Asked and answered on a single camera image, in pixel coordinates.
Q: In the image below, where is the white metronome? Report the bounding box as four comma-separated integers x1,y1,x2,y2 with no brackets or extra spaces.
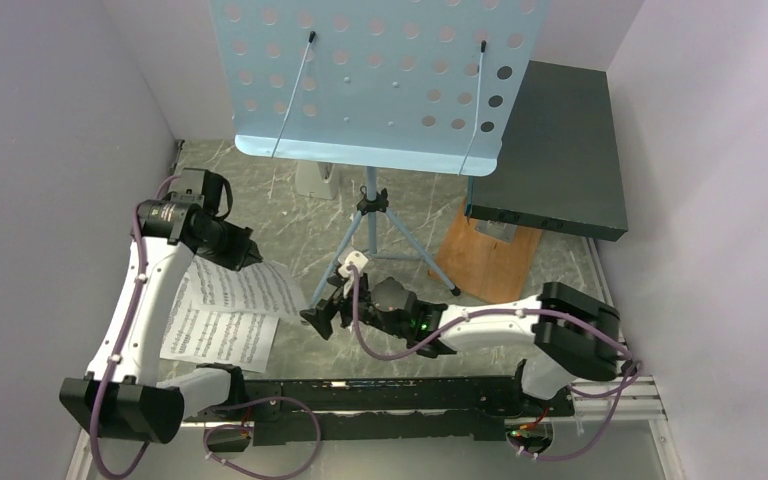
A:
295,160,340,200

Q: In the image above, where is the sheet music page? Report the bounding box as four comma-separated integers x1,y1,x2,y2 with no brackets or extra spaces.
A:
160,276,279,373
187,257,306,318

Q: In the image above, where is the small grey metal plate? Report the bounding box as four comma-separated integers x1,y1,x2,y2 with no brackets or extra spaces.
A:
474,220,517,243

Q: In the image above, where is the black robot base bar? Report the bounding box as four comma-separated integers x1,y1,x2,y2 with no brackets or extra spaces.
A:
185,375,575,446

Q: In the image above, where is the light blue music stand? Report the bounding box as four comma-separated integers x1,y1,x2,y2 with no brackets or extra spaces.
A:
208,0,552,327

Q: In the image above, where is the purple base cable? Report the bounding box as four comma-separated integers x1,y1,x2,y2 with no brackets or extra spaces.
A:
202,396,323,480
507,362,644,464

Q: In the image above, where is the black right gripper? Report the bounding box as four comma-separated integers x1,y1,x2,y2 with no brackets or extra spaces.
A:
300,272,408,339

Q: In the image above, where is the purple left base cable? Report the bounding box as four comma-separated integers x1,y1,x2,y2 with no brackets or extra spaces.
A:
202,396,323,480

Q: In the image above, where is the dark green metal rack unit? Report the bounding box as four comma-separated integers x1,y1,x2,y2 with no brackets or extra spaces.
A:
464,61,629,242

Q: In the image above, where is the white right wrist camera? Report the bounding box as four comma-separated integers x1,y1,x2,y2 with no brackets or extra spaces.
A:
336,248,369,279

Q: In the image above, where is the wooden board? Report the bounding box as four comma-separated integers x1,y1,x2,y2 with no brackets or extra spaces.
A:
435,206,542,304

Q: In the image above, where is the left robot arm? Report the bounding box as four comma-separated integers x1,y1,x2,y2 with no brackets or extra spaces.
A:
59,168,262,444

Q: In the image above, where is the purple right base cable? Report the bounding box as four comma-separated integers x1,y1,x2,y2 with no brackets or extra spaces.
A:
507,362,644,464

